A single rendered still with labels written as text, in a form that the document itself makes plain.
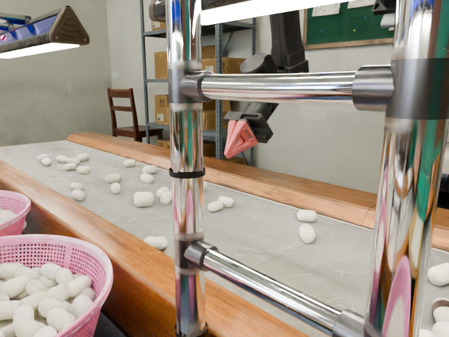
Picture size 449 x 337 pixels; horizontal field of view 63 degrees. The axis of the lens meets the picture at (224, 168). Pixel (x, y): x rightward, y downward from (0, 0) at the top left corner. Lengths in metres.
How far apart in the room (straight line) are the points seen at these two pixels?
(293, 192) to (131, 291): 0.38
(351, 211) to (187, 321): 0.40
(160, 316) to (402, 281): 0.27
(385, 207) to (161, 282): 0.27
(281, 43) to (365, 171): 1.99
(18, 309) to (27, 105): 4.63
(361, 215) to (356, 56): 2.17
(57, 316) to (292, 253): 0.29
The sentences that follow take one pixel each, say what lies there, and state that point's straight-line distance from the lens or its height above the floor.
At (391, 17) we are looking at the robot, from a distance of 1.13.
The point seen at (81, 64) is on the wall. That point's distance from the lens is 5.24.
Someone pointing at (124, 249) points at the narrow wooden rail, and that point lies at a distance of 0.47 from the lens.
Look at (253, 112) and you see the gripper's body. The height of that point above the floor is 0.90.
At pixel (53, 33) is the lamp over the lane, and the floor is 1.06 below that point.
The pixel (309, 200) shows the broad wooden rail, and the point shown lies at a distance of 0.68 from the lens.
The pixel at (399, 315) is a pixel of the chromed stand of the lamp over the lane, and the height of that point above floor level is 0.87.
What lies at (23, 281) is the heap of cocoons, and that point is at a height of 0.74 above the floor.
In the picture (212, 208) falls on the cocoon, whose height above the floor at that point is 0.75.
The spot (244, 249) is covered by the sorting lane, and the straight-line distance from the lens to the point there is 0.51.
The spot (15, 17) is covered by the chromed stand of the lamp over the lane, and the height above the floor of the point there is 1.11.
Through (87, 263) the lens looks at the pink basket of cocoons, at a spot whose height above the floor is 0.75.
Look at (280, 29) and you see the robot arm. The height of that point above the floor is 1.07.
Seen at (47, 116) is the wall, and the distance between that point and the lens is 5.08.
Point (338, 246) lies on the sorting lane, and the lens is 0.54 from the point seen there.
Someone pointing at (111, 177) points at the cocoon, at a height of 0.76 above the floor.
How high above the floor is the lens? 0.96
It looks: 13 degrees down
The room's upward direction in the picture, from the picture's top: straight up
